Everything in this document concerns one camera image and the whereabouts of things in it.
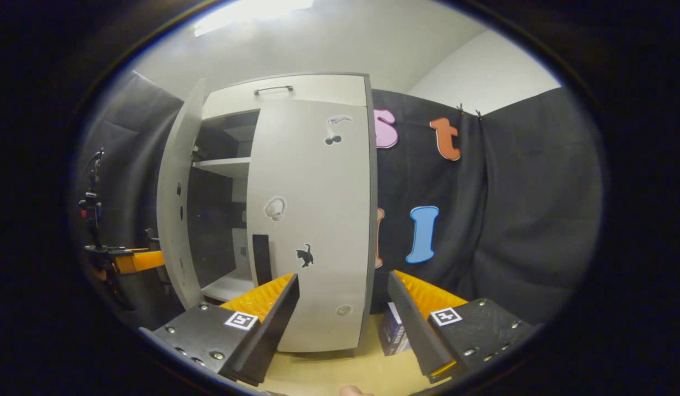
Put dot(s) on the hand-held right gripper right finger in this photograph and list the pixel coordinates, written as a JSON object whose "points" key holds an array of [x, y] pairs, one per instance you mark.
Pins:
{"points": [[411, 324]]}

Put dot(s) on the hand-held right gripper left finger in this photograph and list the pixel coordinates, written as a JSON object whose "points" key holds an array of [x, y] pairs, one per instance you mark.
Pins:
{"points": [[274, 319]]}

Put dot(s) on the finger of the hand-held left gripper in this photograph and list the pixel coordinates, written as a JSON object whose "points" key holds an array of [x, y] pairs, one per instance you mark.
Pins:
{"points": [[142, 261]]}

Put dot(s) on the white cabinet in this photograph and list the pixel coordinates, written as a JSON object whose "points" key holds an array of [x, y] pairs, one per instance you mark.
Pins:
{"points": [[210, 231]]}

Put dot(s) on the white cabinet door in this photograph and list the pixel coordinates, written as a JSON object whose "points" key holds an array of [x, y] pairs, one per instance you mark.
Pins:
{"points": [[175, 192], [318, 220]]}

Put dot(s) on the metal door hinge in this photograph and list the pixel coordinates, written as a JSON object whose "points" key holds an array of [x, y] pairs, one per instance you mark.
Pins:
{"points": [[197, 154]]}

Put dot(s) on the white cabinet shelf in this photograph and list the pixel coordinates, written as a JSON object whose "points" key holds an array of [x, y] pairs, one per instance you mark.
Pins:
{"points": [[224, 166]]}

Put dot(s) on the white cabinet drawer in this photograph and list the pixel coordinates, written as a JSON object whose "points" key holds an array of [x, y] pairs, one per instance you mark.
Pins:
{"points": [[329, 91]]}

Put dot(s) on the dark blue box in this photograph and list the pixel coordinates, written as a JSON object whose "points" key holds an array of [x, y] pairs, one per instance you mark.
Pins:
{"points": [[390, 335]]}

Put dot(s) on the black backdrop cloth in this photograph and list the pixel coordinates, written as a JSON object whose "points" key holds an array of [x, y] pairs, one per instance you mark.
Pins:
{"points": [[527, 209]]}

